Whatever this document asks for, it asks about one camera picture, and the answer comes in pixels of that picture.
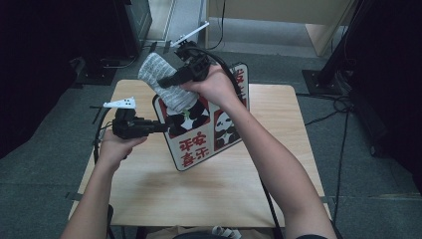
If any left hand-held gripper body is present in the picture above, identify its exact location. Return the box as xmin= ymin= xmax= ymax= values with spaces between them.
xmin=103 ymin=97 xmax=158 ymax=139

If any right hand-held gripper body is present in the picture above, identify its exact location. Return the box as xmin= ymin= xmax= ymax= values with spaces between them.
xmin=170 ymin=21 xmax=213 ymax=84

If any grey knitted cloth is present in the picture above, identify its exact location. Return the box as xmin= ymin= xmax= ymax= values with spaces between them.
xmin=137 ymin=52 xmax=200 ymax=114

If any panda picture board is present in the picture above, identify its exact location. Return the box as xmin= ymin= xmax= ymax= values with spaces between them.
xmin=151 ymin=62 xmax=250 ymax=172

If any person's right hand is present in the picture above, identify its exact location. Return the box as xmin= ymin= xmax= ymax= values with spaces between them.
xmin=180 ymin=64 xmax=242 ymax=109

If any person's left hand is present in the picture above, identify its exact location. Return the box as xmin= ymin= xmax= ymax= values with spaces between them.
xmin=96 ymin=130 xmax=148 ymax=172

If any black flat stand base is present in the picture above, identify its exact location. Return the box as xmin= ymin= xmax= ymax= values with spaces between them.
xmin=74 ymin=56 xmax=117 ymax=87

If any black cabinet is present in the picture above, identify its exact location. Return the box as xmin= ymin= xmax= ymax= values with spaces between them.
xmin=113 ymin=0 xmax=153 ymax=58

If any light wooden cabinet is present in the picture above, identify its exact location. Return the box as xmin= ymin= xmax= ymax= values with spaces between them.
xmin=203 ymin=0 xmax=357 ymax=58

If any dark curtain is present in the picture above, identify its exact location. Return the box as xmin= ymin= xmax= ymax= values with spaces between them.
xmin=0 ymin=0 xmax=133 ymax=160
xmin=344 ymin=0 xmax=422 ymax=195

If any black metal stand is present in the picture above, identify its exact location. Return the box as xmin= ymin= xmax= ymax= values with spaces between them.
xmin=302 ymin=0 xmax=369 ymax=97

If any left hand-held gripper cable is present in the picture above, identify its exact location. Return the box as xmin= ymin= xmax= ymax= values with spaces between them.
xmin=93 ymin=108 xmax=113 ymax=163

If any black hanging cable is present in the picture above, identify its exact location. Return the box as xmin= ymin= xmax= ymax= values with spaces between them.
xmin=205 ymin=0 xmax=227 ymax=52

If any thin black floor cable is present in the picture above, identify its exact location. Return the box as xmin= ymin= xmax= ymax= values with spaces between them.
xmin=99 ymin=56 xmax=137 ymax=70

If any white drawstring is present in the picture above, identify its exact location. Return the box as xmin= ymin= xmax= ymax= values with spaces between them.
xmin=210 ymin=226 xmax=242 ymax=239

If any looped black floor cable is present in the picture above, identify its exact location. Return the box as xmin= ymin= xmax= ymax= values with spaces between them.
xmin=295 ymin=93 xmax=353 ymax=127

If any long black floor cable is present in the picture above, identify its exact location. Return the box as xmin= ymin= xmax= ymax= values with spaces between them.
xmin=331 ymin=109 xmax=351 ymax=227

